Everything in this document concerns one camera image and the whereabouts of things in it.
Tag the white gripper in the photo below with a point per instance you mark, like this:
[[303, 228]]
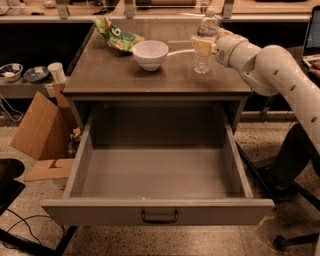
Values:
[[225, 50]]

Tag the clear plastic water bottle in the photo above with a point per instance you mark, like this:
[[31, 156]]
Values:
[[208, 28]]

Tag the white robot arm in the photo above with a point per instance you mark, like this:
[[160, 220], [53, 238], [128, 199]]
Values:
[[268, 71]]

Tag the grey open top drawer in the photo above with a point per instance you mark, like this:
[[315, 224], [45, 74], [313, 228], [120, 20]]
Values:
[[158, 158]]

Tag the white ceramic bowl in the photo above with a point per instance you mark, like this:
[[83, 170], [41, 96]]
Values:
[[150, 54]]

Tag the green chip bag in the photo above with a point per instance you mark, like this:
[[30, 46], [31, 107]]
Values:
[[116, 37]]

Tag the silver laptop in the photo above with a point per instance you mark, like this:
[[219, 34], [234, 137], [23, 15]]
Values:
[[311, 46]]

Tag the brown wooden cabinet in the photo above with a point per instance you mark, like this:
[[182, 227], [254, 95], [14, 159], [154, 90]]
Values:
[[103, 73]]

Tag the black office chair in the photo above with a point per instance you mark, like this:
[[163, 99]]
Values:
[[278, 176]]

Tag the white paper cup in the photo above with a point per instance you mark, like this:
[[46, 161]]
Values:
[[56, 70]]

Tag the blue bowl on shelf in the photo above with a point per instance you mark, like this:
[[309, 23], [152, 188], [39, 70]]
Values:
[[36, 75]]

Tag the brown cardboard box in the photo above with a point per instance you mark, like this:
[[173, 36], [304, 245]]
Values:
[[49, 134]]

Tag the grey bowl on shelf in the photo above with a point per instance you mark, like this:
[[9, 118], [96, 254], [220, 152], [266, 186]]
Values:
[[10, 72]]

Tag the grey low shelf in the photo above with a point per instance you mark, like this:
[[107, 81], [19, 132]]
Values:
[[21, 89]]

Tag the black chair on left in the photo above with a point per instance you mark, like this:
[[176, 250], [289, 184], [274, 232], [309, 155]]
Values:
[[10, 189]]

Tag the black drawer handle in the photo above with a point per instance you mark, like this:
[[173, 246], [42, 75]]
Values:
[[159, 218]]

